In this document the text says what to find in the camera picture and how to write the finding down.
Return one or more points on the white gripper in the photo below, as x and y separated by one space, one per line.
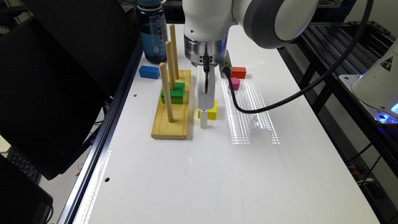
205 93

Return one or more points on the yellow square block with hole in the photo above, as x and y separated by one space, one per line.
212 113

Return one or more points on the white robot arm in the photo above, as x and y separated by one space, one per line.
268 23

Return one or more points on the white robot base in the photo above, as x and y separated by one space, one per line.
376 89

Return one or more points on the green block on peg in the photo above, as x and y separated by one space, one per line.
177 96

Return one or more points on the pink cylinder block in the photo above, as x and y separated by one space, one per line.
235 83

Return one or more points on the red rectangular block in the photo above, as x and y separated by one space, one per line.
238 72

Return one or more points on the blue rectangular block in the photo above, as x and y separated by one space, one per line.
149 72

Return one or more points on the wooden peg base board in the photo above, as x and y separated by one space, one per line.
177 130

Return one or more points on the front wooden peg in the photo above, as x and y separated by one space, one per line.
166 90

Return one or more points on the wooden peg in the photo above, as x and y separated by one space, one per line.
170 63
174 50
166 90

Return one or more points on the middle wooden peg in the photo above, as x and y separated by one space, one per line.
170 63

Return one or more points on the back wooden peg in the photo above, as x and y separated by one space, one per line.
174 50

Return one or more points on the dark blue water bottle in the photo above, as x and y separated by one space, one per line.
153 29

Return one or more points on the large black monitor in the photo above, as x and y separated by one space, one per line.
57 70

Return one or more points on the black keyboard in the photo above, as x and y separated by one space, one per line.
18 160

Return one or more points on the black device lower left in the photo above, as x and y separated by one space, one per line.
22 200

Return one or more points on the black aluminium frame rack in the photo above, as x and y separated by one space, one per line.
322 44

